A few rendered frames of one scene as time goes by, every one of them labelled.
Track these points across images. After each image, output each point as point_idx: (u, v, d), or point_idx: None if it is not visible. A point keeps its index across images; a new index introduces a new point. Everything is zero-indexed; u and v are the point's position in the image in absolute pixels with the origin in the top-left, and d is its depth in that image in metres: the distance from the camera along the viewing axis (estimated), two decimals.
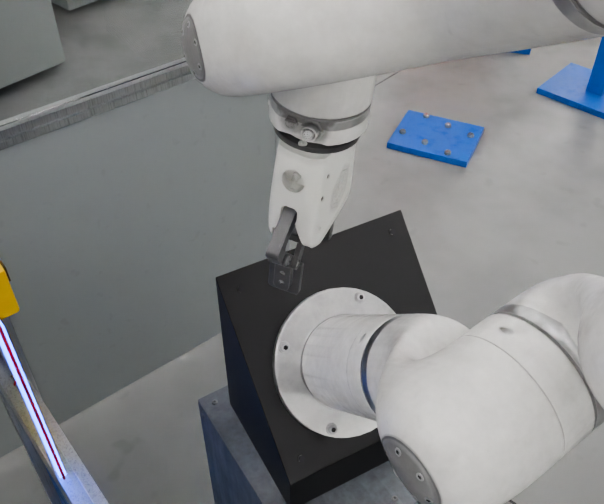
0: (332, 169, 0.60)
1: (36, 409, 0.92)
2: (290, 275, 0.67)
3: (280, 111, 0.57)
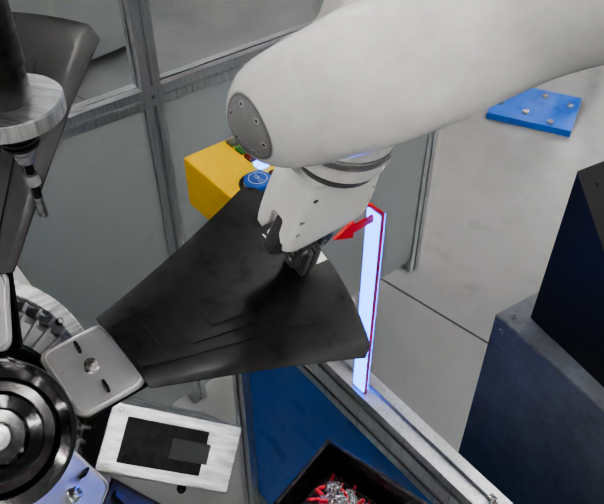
0: None
1: (375, 311, 0.90)
2: None
3: None
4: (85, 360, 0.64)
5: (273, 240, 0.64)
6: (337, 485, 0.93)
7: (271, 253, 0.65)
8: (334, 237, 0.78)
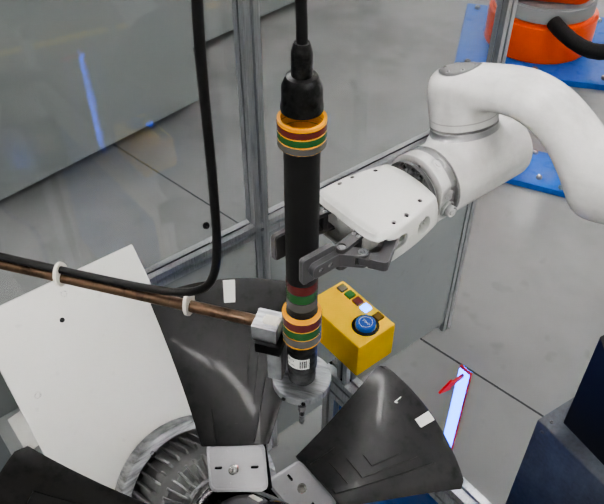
0: None
1: (458, 428, 1.29)
2: (329, 270, 0.71)
3: (454, 184, 0.76)
4: None
5: None
6: None
7: None
8: (439, 391, 1.17)
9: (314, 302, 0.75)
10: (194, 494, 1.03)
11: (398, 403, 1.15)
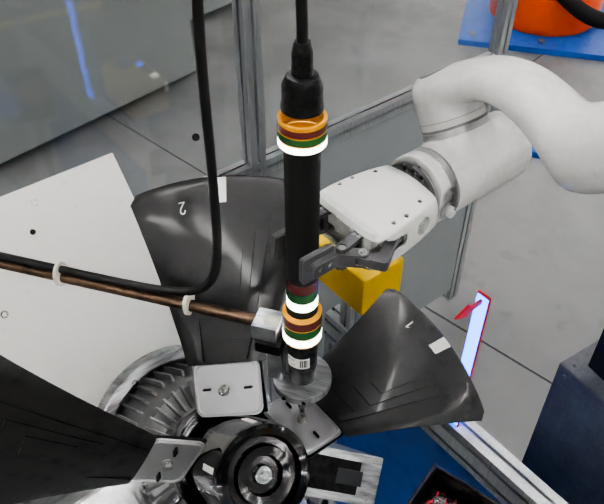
0: None
1: (474, 366, 1.17)
2: (329, 270, 0.71)
3: (454, 185, 0.77)
4: None
5: None
6: (442, 500, 1.20)
7: None
8: (455, 317, 1.05)
9: (314, 301, 0.75)
10: (180, 422, 0.91)
11: (410, 328, 1.03)
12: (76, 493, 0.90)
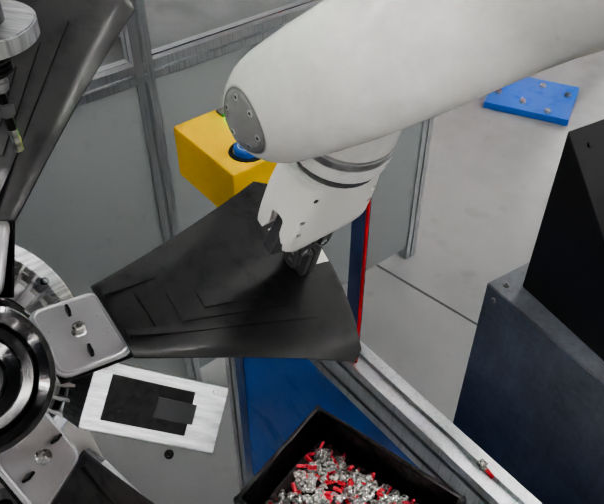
0: None
1: (364, 275, 0.89)
2: None
3: None
4: (48, 449, 0.62)
5: (273, 240, 0.64)
6: (326, 452, 0.92)
7: (271, 253, 0.65)
8: None
9: None
10: None
11: None
12: None
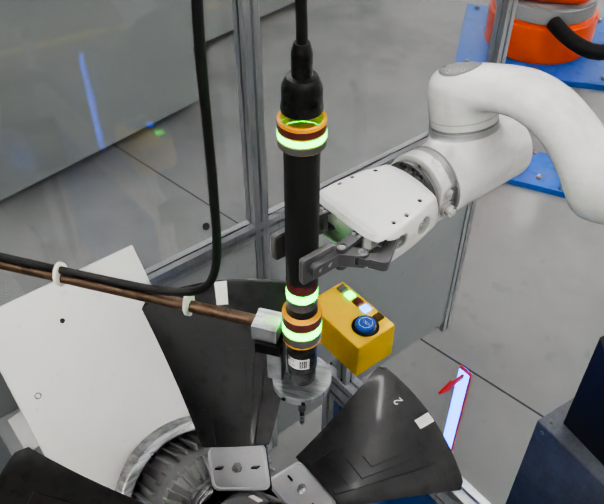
0: None
1: (457, 429, 1.29)
2: (329, 270, 0.71)
3: (454, 184, 0.76)
4: None
5: None
6: None
7: None
8: (439, 392, 1.17)
9: (314, 302, 0.75)
10: None
11: None
12: None
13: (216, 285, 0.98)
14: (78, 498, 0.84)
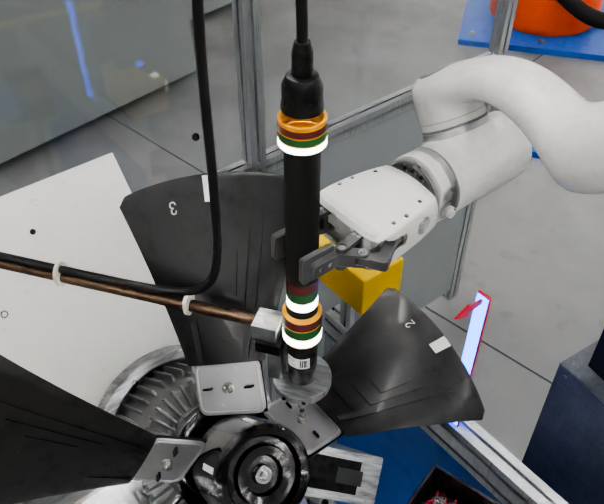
0: None
1: (474, 366, 1.17)
2: (329, 270, 0.71)
3: (454, 185, 0.77)
4: None
5: None
6: (442, 500, 1.20)
7: None
8: (455, 317, 1.05)
9: (314, 301, 0.75)
10: None
11: None
12: (76, 493, 0.90)
13: (204, 179, 0.86)
14: (40, 407, 0.72)
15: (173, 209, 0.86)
